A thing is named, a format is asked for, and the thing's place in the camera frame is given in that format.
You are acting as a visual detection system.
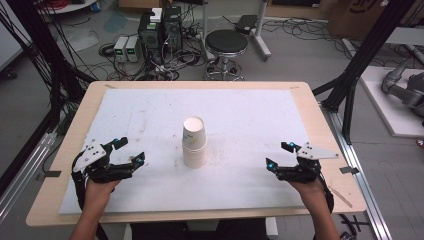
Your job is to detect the white table leg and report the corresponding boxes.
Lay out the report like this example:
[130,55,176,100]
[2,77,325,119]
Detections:
[265,217,279,240]

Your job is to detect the black loose floor cables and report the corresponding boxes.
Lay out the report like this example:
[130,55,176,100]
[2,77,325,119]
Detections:
[262,17,353,59]

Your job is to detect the black metal frame post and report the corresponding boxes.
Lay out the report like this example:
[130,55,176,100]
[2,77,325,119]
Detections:
[5,0,96,134]
[312,0,418,145]

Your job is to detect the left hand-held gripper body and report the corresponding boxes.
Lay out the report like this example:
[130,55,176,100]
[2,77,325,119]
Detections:
[70,138,134,185]

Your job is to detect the person's right hand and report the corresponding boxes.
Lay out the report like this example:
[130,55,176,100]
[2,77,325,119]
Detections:
[287,178,330,205]

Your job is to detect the person's dark clothing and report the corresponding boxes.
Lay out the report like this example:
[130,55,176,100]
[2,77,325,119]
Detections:
[129,217,271,240]

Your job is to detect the white round table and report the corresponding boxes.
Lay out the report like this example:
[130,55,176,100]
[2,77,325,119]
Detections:
[37,0,98,15]

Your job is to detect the black round stool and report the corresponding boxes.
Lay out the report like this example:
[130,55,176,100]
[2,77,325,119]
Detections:
[203,28,250,82]

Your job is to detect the small white box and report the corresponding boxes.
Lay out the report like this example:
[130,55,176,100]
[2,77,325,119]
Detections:
[149,7,164,24]

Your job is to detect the white floor board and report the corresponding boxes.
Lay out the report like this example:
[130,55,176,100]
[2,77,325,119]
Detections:
[359,65,424,139]

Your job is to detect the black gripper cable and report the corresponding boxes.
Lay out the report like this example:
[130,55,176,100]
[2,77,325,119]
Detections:
[318,171,336,215]
[70,170,109,240]

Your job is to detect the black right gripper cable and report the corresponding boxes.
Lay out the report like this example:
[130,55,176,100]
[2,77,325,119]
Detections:
[318,171,336,215]

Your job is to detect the white table mat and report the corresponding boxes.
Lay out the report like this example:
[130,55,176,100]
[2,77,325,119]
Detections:
[58,87,313,215]

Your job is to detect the aluminium floor rail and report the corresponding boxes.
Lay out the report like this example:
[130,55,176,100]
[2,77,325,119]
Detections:
[0,130,58,223]
[320,102,394,240]

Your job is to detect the black computer tower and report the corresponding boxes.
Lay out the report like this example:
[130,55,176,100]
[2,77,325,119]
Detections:
[137,10,165,65]
[162,5,184,52]

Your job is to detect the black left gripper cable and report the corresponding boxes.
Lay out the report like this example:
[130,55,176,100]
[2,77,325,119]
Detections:
[70,170,109,240]

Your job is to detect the brown cardboard box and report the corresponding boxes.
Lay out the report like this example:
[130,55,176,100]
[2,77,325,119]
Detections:
[327,0,424,42]

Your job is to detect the flat black device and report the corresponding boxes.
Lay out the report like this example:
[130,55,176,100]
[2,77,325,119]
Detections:
[234,14,260,36]

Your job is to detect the grey bench power supply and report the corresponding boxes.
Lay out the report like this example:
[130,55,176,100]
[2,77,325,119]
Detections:
[112,36,130,63]
[125,35,141,64]

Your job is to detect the person's left hand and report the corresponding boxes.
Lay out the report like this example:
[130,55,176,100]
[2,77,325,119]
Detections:
[82,178,123,205]

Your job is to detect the thin wooden stick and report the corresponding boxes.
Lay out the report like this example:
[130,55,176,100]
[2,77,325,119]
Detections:
[328,185,354,209]

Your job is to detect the tangle of floor cables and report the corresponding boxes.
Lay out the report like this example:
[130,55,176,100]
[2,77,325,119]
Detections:
[97,24,208,82]

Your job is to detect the white wall panel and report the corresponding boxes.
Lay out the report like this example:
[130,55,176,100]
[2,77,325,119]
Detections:
[0,0,32,73]

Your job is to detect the white metal stand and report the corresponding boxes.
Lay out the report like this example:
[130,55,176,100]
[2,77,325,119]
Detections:
[252,0,273,62]

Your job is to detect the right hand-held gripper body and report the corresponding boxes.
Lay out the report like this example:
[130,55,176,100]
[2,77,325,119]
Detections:
[277,141,341,184]

